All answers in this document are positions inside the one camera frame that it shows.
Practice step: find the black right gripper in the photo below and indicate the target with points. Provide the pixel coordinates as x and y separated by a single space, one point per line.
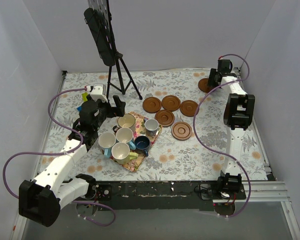
213 78

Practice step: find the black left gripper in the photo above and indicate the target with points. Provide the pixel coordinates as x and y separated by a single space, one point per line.
111 108

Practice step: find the brown wooden coaster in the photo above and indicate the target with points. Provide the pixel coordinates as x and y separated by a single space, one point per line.
165 117
188 108
152 105
171 103
205 86
181 131

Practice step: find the white mug light blue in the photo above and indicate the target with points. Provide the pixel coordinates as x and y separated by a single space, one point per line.
106 141

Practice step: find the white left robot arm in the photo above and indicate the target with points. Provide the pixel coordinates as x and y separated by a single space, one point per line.
42 198

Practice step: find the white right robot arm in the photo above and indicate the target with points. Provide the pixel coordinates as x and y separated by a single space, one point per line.
237 117

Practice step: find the small grey patterned cup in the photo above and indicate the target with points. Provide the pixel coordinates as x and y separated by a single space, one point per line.
151 126

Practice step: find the cream enamel mug dark rim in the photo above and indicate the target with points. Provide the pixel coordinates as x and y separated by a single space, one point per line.
126 121

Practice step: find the colourful toy blocks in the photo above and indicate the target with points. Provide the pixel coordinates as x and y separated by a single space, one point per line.
84 99

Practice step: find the dark blue mug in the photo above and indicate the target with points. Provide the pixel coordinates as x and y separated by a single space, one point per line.
143 145

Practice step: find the floral serving tray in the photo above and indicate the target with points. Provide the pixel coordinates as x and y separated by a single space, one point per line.
134 165

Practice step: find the black tripod stand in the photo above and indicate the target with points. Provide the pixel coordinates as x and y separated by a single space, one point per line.
118 57

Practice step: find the floral table cloth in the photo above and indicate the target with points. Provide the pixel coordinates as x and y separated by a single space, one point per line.
169 159

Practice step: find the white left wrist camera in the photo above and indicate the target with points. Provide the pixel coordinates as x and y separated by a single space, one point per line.
98 92

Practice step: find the white mug blue handle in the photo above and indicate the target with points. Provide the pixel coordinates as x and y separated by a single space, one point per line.
126 135

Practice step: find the white mug green handle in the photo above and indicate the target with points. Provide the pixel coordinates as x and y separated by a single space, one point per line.
122 154

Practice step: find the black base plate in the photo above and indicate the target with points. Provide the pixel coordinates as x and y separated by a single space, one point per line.
163 195

